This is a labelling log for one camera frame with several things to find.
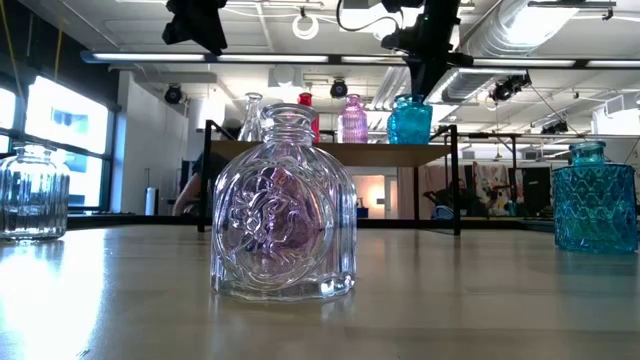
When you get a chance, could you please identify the blue tall textured vase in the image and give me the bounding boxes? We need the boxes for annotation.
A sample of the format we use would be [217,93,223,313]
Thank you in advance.
[386,93,434,146]

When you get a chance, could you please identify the pink round ribbed vase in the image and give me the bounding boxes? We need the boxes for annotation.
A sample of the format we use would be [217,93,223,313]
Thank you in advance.
[337,93,370,145]

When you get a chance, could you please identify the clear conical glass vase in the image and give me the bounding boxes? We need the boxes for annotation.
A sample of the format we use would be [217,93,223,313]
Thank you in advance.
[237,91,267,143]

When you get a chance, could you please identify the red tall ribbed vase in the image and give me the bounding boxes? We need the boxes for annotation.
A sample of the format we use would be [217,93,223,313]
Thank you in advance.
[297,91,322,144]

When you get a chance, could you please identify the blue diamond-pattern square vase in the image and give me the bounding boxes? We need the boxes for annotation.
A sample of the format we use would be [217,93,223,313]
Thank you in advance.
[551,140,640,254]

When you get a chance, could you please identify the clear ribbed jar vase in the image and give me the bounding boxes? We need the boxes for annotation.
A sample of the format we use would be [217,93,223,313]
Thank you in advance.
[0,141,72,242]

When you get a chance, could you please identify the long ceiling light bar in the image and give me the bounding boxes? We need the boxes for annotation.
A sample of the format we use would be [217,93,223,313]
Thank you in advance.
[79,49,640,70]

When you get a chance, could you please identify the person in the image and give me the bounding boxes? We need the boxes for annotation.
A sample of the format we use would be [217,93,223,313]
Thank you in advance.
[422,178,474,221]
[171,118,244,217]

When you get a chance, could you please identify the clear embossed glass vase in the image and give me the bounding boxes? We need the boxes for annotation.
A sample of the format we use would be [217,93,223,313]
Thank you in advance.
[209,102,359,302]

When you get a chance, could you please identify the black monitor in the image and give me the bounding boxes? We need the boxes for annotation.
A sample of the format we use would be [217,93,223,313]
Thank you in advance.
[519,166,552,217]

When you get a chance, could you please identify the large bright window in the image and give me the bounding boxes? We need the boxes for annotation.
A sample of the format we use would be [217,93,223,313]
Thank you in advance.
[0,74,117,211]

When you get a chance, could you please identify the white paper roll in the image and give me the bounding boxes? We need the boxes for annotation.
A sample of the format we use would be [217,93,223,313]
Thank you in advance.
[144,186,159,217]

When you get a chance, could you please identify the rectangular metal vent duct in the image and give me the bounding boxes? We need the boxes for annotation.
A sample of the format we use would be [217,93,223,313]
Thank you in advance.
[429,67,531,105]

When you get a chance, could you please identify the round silver air duct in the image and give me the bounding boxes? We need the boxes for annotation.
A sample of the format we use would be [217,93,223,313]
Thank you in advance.
[459,0,584,57]

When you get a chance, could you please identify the white cable ring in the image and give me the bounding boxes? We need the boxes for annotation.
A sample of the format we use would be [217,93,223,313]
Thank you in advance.
[291,12,321,42]

